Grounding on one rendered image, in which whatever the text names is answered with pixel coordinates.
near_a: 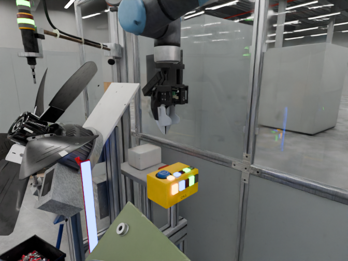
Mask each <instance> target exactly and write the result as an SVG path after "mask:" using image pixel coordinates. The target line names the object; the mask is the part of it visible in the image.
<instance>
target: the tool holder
mask: <svg viewBox="0 0 348 261"><path fill-rule="evenodd" d="M34 36H35V44H36V46H35V47H36V53H34V52H18V57H36V58H43V57H44V55H43V50H42V43H41V40H43V39H45V35H44V29H43V28H41V27H37V26H35V31H34Z"/></svg>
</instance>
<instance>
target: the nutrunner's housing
mask: <svg viewBox="0 0 348 261"><path fill-rule="evenodd" d="M20 30H21V37H22V42H23V45H24V52H34V53H36V47H35V46H36V44H35V36H34V30H30V29H24V28H22V29H20ZM26 58H27V62H28V63H27V64H29V65H36V57H26Z"/></svg>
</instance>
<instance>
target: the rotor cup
mask: <svg viewBox="0 0 348 261"><path fill-rule="evenodd" d="M20 122H21V124H20V125H19V126H18V127H17V124H18V123H20ZM24 128H27V129H29V130H31V131H33V132H32V133H30V132H28V131H26V130H24ZM45 134H56V135H58V136H61V134H62V126H61V125H59V124H57V123H54V124H52V125H50V126H48V122H46V121H42V120H39V118H38V117H36V116H35V115H33V114H31V112H29V111H26V112H24V113H22V114H21V115H20V116H19V117H18V118H17V119H16V120H15V121H14V123H13V124H12V126H11V127H10V129H9V131H8V133H7V138H8V139H9V140H13V141H15V142H17V143H20V145H22V146H26V145H27V143H28V141H27V138H28V137H33V136H39V135H45Z"/></svg>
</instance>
